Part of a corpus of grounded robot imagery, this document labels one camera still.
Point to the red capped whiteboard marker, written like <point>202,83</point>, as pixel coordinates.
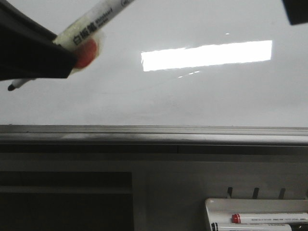
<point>271,218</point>

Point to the white marker tray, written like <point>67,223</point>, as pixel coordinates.
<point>221,210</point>

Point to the dark metal hook left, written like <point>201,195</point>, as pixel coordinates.
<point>229,192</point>

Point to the white black whiteboard marker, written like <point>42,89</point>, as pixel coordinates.
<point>81,30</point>

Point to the black capped whiteboard marker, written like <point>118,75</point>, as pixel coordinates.
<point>249,227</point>

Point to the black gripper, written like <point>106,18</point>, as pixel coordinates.
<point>296,11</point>

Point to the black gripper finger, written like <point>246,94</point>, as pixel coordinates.
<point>27,49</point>

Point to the white whiteboard with metal frame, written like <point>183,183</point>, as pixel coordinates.
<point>176,73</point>

